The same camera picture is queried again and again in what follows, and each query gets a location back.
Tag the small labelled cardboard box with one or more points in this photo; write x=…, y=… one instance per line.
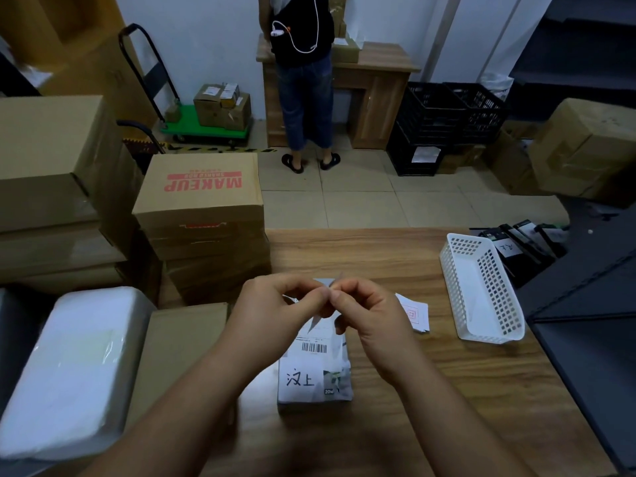
x=208, y=91

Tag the person's right forearm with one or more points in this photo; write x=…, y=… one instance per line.
x=457, y=427

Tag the white perforated plastic tray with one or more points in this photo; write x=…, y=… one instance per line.
x=472, y=288

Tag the medium taped cardboard box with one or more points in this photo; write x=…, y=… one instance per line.
x=213, y=116

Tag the person's left hand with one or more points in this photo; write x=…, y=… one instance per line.
x=268, y=322

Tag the stack of large cardboard boxes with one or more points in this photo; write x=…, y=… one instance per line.
x=89, y=54

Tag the black plastic crate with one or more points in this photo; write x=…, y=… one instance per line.
x=427, y=114
x=482, y=114

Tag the wooden drawer desk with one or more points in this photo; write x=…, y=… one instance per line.
x=382, y=94

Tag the white foam parcel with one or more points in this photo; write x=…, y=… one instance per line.
x=79, y=367

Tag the small yellowish cardboard box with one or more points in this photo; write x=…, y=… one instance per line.
x=229, y=95

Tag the white plastic bag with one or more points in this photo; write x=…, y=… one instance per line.
x=497, y=86

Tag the stack of small cardboard boxes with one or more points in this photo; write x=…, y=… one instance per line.
x=339, y=14

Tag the black plastic crates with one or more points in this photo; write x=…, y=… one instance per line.
x=402, y=163

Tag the black flat device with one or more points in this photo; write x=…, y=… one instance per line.
x=554, y=238
x=536, y=235
x=524, y=243

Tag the green platform trolley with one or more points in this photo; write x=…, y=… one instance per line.
x=199, y=124

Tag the person's left forearm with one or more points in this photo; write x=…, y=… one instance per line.
x=169, y=422

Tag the red stamped white sticker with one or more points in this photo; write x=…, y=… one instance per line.
x=336, y=282

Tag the dark metal shelf rack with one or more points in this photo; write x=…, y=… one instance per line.
x=581, y=54
x=591, y=372

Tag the stack of white stickers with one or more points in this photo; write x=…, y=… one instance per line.
x=416, y=313

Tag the tiny cardboard box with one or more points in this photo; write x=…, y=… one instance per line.
x=173, y=113

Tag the red printed cardboard box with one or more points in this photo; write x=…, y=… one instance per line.
x=199, y=198

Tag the black scanners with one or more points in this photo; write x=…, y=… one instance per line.
x=507, y=253

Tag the small plain cardboard box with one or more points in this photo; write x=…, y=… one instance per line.
x=174, y=352

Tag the black office chair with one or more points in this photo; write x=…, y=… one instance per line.
x=144, y=144

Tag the white standing air conditioner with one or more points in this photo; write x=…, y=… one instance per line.
x=477, y=34

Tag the person's right hand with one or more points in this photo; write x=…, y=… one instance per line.
x=382, y=332

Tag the grey product box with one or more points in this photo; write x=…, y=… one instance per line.
x=20, y=332
x=313, y=355

